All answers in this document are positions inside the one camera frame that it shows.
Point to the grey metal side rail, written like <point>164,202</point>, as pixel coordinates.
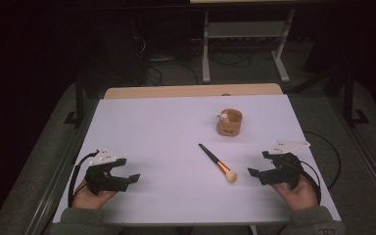
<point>368,163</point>
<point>50,192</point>

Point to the white metal table frame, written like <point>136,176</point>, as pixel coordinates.
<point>246,30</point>

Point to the person's left hand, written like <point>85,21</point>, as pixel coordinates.
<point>89,199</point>

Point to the white table mat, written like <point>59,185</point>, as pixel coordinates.
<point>163,130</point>

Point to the black metal stand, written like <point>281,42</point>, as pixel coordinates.
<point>79,101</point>
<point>350,98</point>

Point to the person's right hand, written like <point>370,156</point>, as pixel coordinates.
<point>302,196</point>

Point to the wooden cup with bear figure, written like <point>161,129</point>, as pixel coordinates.
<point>229,125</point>

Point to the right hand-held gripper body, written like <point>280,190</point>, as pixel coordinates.
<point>289,164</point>

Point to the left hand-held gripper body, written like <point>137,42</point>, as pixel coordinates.
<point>103,156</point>

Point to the black makeup brush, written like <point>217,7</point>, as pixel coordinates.
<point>220,164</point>

